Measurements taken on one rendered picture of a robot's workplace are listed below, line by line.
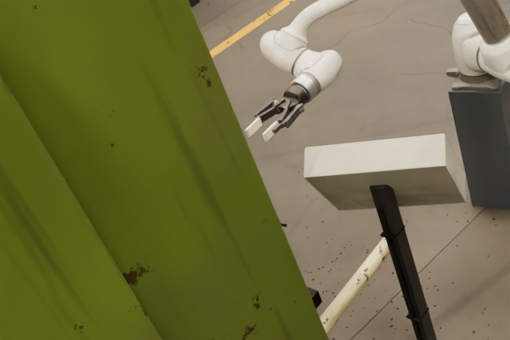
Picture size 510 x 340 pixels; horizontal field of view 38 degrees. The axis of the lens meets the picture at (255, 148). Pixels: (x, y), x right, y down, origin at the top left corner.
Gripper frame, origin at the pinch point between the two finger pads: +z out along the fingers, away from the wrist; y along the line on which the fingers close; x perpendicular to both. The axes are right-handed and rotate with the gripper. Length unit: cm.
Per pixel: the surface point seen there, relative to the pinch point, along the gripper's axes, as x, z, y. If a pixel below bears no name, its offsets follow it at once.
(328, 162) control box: 18, 23, -50
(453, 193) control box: 0, 6, -70
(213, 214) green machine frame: 28, 55, -44
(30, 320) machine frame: 48, 101, -54
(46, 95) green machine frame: 73, 75, -44
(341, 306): -36, 27, -39
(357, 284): -36, 18, -38
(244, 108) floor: -100, -112, 152
